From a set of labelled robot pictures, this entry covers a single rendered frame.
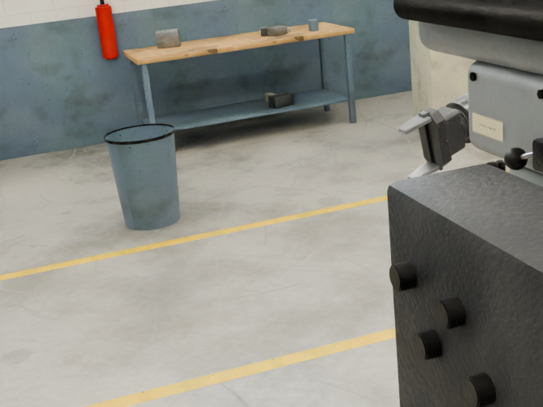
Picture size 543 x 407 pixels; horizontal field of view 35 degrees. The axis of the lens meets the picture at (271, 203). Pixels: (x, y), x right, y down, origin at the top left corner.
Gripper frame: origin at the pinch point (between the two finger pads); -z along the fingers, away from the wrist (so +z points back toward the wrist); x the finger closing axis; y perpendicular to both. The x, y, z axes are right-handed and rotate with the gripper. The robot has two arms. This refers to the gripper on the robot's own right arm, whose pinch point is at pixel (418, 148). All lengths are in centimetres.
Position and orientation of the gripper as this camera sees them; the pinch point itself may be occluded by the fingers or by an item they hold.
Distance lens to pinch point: 164.3
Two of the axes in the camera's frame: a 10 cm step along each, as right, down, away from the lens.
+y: 5.5, 3.2, -7.7
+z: 8.0, -4.7, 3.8
